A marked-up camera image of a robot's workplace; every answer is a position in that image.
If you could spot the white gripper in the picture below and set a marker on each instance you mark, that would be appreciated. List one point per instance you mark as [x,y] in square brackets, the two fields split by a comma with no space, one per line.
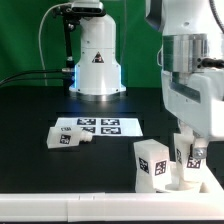
[199,105]

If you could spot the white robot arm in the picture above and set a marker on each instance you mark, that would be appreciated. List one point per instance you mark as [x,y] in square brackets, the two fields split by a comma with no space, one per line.
[191,59]

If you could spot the white L-shaped fence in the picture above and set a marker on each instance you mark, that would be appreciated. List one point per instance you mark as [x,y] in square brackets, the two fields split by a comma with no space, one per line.
[88,186]

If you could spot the white marker tag sheet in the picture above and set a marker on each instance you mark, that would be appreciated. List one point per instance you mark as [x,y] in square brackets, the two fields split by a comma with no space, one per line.
[105,126]

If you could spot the black camera on stand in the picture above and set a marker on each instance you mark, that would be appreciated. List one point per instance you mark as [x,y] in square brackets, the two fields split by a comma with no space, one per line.
[82,8]

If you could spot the black camera stand pole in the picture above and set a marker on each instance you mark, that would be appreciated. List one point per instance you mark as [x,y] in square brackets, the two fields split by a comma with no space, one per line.
[69,55]

